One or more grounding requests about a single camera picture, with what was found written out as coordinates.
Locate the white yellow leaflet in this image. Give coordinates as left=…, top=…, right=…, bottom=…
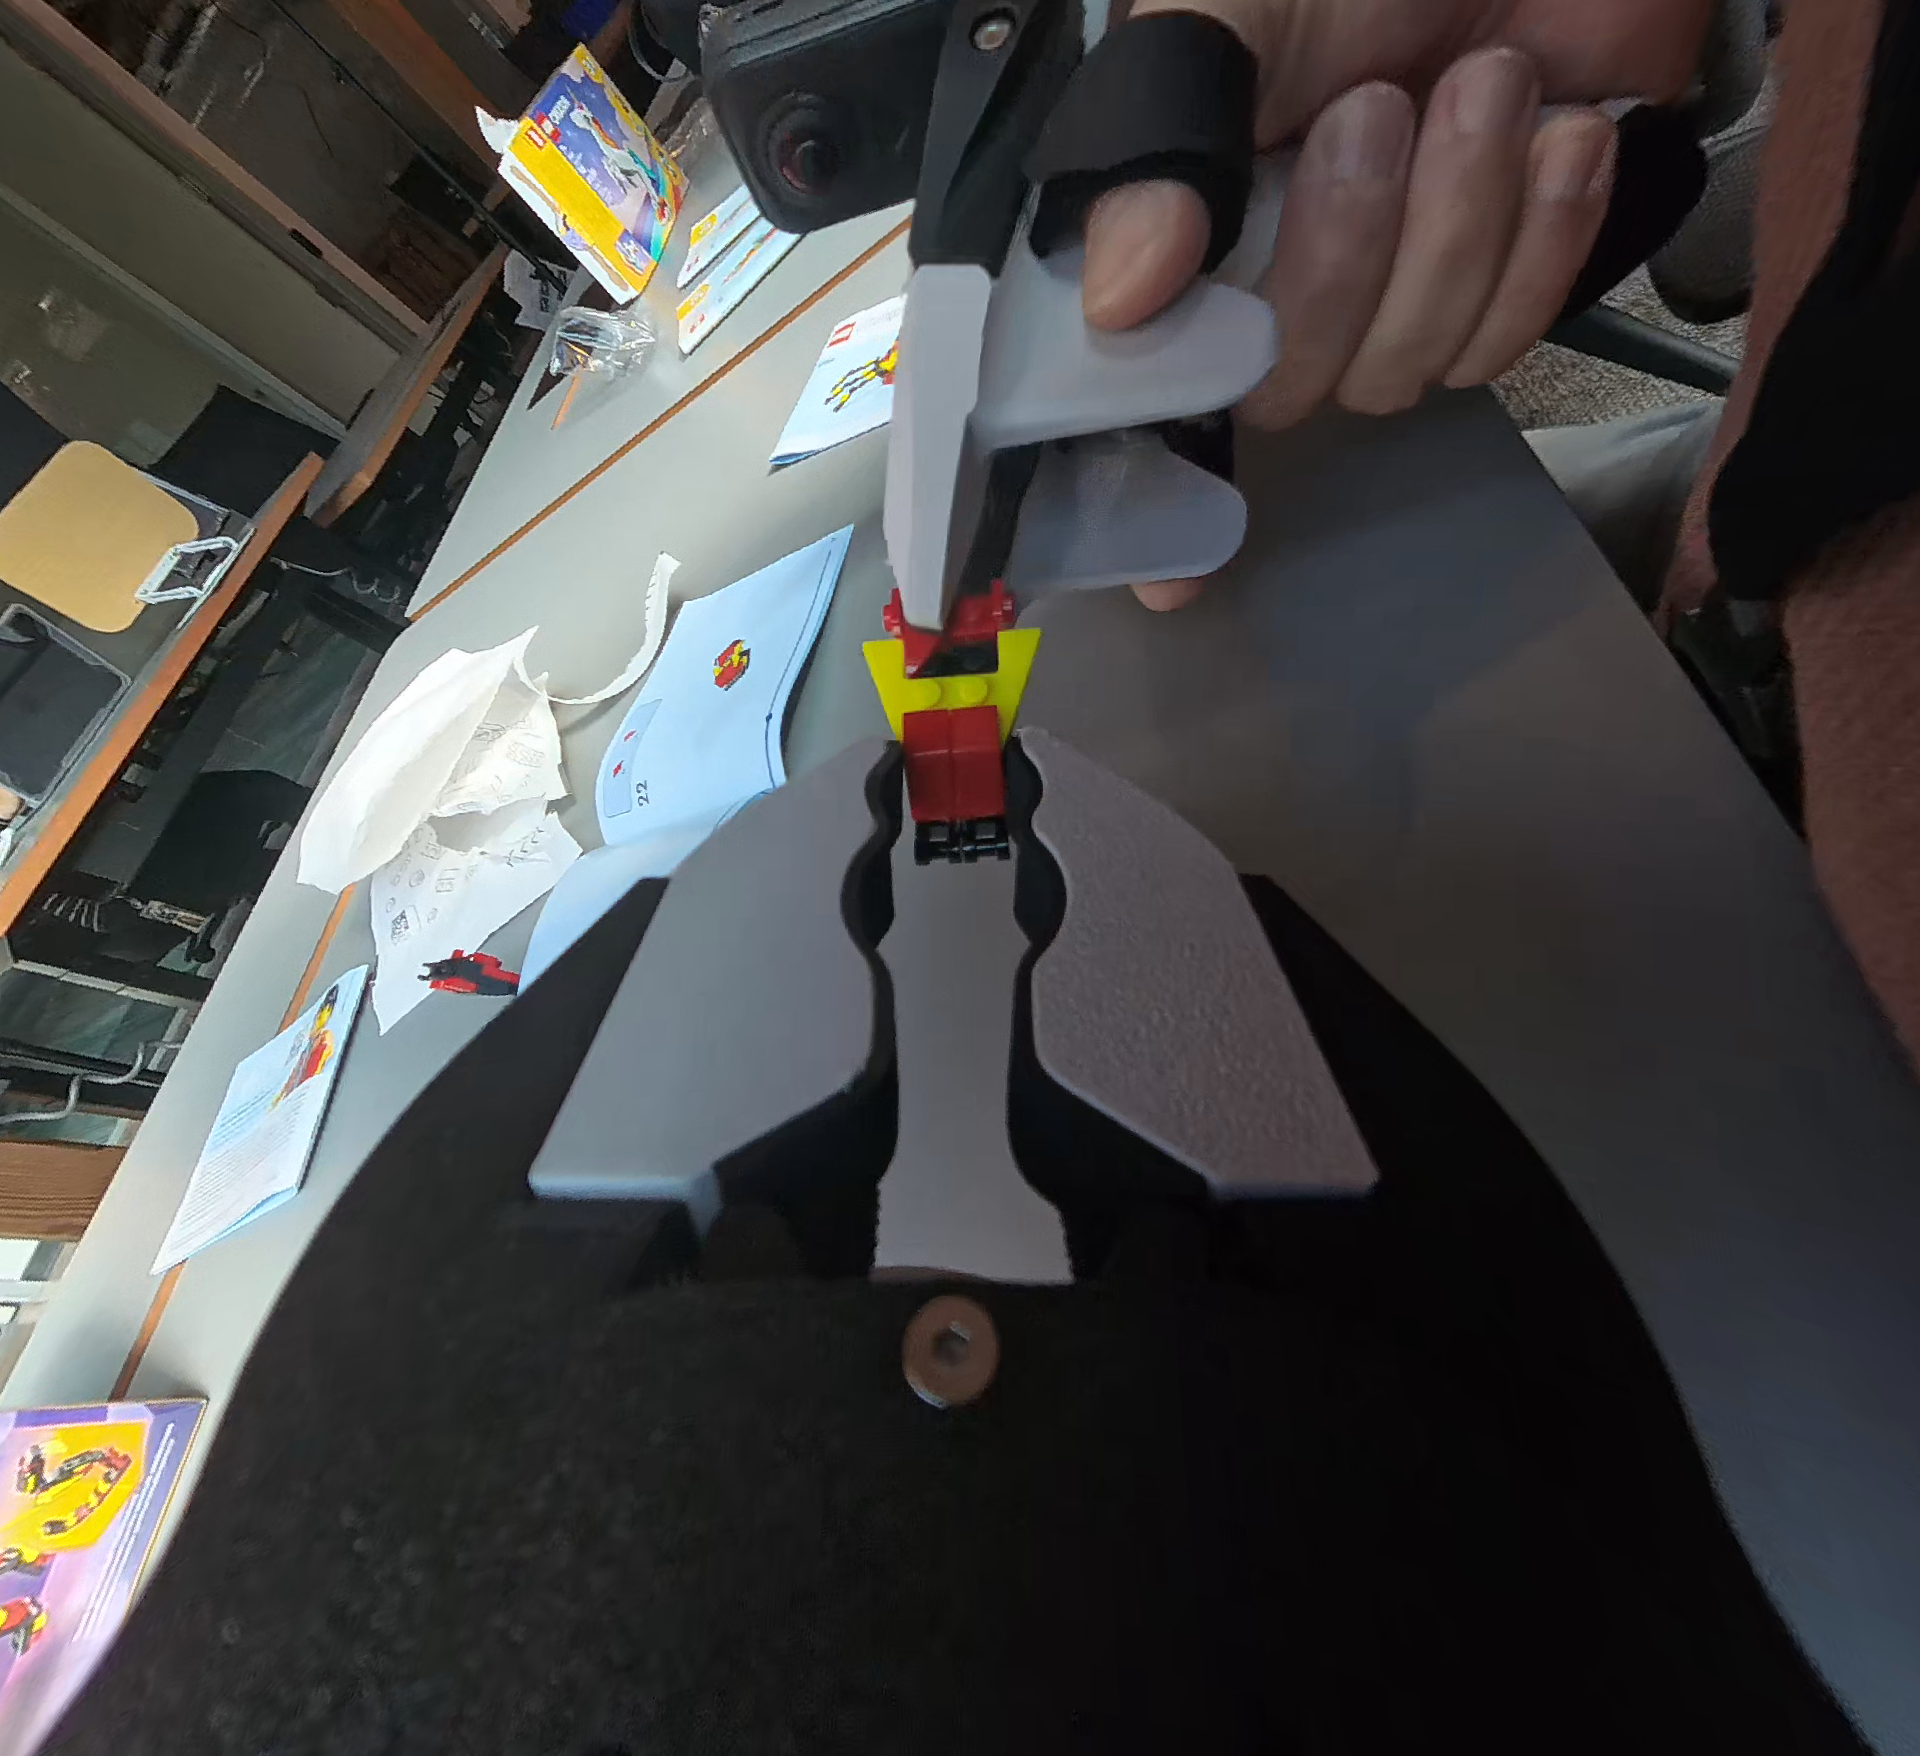
left=671, top=188, right=807, bottom=360

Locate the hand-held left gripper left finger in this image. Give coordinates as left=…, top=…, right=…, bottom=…
left=529, top=735, right=906, bottom=1206

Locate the black office chair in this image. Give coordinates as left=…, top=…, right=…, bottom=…
left=1545, top=0, right=1800, bottom=399

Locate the clear plastic bag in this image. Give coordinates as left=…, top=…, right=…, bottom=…
left=542, top=304, right=662, bottom=382

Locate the closed blue instruction booklet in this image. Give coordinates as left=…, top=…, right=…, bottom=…
left=769, top=292, right=920, bottom=468

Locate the thin illustrated instruction booklet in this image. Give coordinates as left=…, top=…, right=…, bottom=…
left=150, top=964, right=371, bottom=1278

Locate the yellow toy set box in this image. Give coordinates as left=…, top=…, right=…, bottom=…
left=477, top=43, right=691, bottom=301

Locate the torn printed paper bag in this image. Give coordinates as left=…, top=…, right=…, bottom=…
left=366, top=811, right=584, bottom=1034

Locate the red yellow toy brick assembly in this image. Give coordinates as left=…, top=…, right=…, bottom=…
left=861, top=588, right=1047, bottom=872

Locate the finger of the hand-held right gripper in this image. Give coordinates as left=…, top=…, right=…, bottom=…
left=882, top=263, right=1052, bottom=633

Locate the tan wooden chair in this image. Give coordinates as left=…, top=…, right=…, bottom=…
left=0, top=439, right=204, bottom=636

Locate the black strap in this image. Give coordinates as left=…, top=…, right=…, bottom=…
left=1711, top=135, right=1920, bottom=604

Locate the open blue instruction booklet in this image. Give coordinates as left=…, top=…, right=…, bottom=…
left=516, top=523, right=856, bottom=996

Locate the person's torso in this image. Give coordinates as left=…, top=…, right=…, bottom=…
left=1658, top=0, right=1920, bottom=1038

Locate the crumpled white paper bag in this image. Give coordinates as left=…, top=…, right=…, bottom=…
left=297, top=627, right=565, bottom=892

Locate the person's leg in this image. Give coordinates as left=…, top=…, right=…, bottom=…
left=1522, top=394, right=1726, bottom=619

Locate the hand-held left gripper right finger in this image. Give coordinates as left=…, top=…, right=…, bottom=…
left=1014, top=723, right=1381, bottom=1204

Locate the adjacent grey desk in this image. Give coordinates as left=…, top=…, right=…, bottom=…
left=306, top=92, right=917, bottom=619

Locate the purple toy set box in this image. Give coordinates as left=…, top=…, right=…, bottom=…
left=0, top=1395, right=209, bottom=1756

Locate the torn white paper strip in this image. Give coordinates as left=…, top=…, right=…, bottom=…
left=546, top=552, right=684, bottom=709

